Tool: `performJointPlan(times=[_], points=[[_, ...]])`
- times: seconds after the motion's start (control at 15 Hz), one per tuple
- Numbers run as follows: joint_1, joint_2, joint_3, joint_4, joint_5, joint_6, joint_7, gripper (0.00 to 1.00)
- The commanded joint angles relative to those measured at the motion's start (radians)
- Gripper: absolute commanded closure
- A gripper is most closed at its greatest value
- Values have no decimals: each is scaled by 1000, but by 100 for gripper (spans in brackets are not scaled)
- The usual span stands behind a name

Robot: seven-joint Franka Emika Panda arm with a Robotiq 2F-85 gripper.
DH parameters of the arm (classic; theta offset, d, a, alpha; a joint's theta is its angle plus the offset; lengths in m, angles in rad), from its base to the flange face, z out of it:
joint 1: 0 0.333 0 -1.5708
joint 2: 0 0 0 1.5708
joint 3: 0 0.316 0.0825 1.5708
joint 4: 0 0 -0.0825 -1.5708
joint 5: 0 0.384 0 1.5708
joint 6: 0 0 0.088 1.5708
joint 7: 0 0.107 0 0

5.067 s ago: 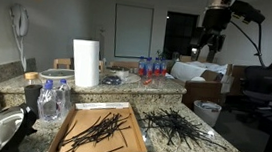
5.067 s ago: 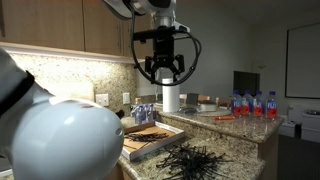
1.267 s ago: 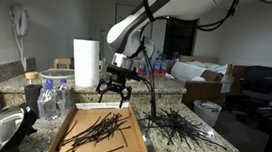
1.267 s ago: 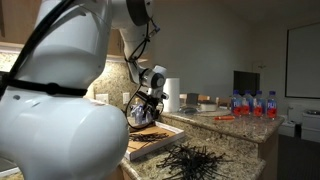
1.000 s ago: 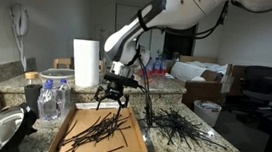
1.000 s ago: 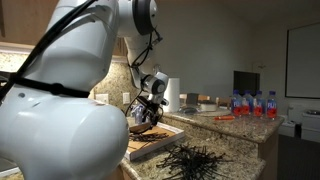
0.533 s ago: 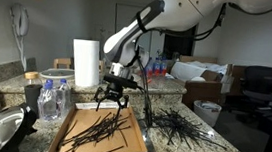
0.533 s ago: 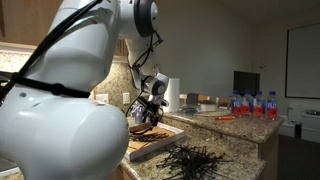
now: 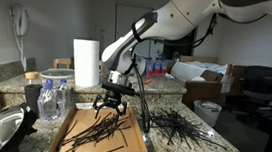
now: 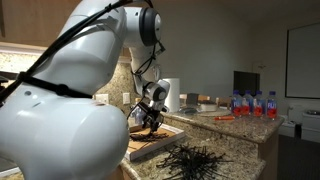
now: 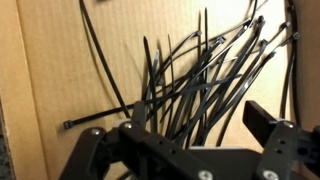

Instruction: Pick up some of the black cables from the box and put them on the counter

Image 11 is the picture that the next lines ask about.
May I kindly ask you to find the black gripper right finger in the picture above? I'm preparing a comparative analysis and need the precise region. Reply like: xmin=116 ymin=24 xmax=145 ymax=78
xmin=242 ymin=100 xmax=320 ymax=180

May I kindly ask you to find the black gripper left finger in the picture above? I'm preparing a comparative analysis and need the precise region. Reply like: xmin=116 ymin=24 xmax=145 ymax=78
xmin=59 ymin=99 xmax=218 ymax=180

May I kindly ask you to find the black cable tie bundle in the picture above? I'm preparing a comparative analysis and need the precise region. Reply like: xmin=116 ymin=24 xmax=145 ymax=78
xmin=141 ymin=0 xmax=303 ymax=149

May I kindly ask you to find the shallow cardboard box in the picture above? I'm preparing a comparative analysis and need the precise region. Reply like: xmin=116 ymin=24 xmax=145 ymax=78
xmin=0 ymin=0 xmax=320 ymax=180

